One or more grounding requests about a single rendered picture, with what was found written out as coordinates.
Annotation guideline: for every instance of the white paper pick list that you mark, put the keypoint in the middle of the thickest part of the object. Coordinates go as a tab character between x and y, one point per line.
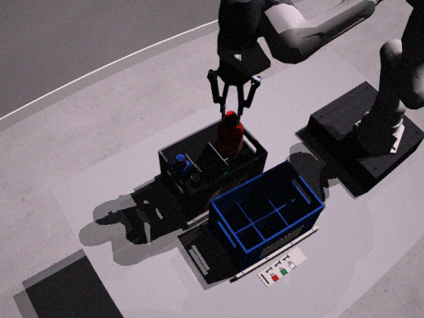
282	266

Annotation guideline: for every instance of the blue bottle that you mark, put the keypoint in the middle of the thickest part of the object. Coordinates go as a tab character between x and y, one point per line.
182	167

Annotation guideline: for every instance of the black divided crate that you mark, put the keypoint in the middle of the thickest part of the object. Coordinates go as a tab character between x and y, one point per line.
200	149

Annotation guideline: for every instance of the dark blue crate with dividers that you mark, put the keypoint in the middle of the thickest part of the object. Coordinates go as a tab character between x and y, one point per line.
258	212

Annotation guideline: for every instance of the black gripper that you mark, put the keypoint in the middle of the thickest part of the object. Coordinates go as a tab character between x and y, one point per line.
229	73

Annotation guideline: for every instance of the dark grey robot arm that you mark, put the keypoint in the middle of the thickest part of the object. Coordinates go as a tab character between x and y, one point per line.
291	39

